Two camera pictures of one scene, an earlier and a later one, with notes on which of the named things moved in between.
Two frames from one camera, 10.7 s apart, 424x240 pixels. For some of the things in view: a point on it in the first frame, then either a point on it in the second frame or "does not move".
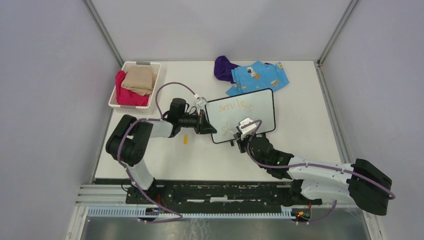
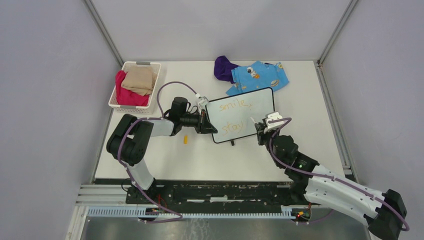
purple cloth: x=222 y=69 does not move
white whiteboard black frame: x=225 y=114 does not move
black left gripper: x=203 y=126 does not move
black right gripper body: x=243 y=144 → x=265 y=138
